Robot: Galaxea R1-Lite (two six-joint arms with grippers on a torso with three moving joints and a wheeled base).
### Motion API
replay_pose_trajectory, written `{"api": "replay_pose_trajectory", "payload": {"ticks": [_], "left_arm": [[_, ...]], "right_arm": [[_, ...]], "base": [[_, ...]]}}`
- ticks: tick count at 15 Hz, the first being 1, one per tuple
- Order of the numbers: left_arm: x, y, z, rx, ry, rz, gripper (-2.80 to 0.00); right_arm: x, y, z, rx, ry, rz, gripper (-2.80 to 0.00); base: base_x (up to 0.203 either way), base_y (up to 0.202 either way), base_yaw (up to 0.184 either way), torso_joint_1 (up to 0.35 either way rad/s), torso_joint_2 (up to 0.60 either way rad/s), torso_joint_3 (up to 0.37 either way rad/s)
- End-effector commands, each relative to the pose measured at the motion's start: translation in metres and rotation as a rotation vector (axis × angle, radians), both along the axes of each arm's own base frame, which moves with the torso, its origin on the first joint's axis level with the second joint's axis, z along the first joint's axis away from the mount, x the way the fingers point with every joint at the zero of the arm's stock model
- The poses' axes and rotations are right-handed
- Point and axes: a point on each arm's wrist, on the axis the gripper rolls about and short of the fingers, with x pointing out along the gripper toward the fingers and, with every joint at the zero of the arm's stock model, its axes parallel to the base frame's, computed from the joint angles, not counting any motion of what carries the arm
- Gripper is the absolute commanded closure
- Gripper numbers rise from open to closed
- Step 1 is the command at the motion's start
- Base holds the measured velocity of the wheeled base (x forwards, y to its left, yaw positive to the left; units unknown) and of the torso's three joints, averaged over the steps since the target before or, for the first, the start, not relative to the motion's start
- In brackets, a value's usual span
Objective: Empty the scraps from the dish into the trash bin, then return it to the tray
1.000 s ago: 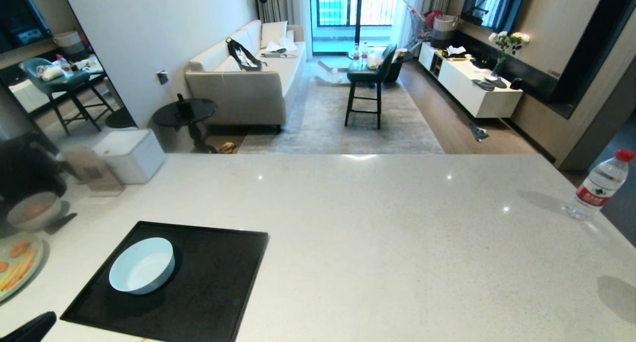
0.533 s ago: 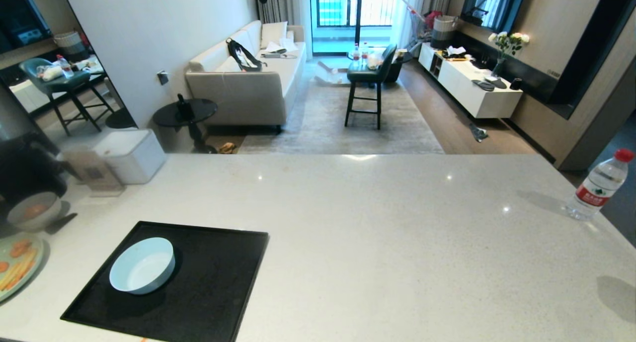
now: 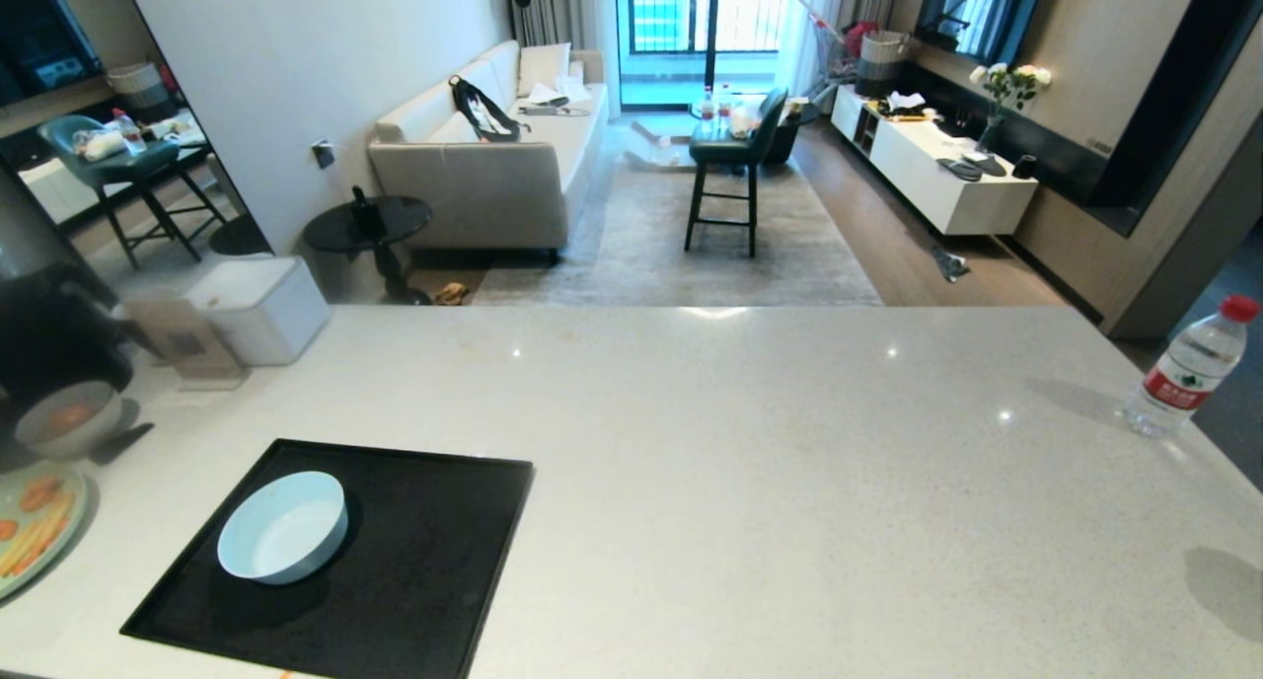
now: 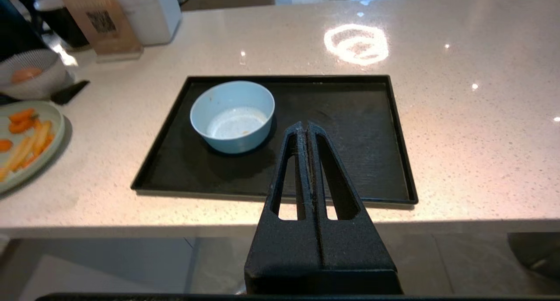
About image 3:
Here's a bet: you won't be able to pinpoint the clear water bottle red cap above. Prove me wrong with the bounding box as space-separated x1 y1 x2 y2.
1123 294 1262 439

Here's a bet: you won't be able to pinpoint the light blue bowl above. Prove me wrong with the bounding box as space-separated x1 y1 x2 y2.
216 470 349 587

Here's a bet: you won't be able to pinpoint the white trash bin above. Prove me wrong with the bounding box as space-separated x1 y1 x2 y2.
186 255 333 367

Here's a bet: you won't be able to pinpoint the black backpack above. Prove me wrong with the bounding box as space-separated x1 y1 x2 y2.
448 74 525 144

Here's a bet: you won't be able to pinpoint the black rectangular tray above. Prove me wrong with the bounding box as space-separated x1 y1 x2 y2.
119 438 537 679

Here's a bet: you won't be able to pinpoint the dark green bar stool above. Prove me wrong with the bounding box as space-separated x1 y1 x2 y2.
683 87 790 260

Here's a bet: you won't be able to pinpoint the woven striped basket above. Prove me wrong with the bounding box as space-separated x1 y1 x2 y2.
854 30 915 99

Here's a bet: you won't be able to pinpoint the small black object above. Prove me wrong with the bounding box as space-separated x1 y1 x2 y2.
351 187 389 239

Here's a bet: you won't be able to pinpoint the beige sofa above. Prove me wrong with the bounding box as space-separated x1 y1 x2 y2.
367 39 609 258

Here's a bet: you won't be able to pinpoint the white sofa pillow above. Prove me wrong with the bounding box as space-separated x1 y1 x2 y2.
517 42 573 99

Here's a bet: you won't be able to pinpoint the green plate with carrot scraps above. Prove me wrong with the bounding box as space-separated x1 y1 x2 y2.
0 461 90 602

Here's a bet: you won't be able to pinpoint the grey curtain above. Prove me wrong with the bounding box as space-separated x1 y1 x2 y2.
503 0 621 117

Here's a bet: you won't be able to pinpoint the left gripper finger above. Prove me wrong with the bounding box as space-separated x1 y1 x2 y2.
89 422 155 466

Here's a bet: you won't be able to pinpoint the grey bowl with scraps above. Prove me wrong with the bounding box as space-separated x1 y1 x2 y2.
14 380 125 462

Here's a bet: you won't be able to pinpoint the white flowers in vase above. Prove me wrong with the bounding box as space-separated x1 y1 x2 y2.
968 62 1054 154

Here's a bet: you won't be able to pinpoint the white low cabinet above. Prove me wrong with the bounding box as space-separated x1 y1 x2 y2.
830 84 1040 237

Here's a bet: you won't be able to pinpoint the wall television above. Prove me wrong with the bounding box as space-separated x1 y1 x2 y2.
915 0 1051 65

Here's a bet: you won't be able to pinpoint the wall mirror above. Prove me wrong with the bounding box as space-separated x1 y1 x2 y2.
0 0 274 300

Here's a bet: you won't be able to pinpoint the round black side table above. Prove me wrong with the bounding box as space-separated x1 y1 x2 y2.
302 195 434 307

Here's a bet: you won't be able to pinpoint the grey floor rug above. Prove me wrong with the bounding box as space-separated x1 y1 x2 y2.
472 154 885 308

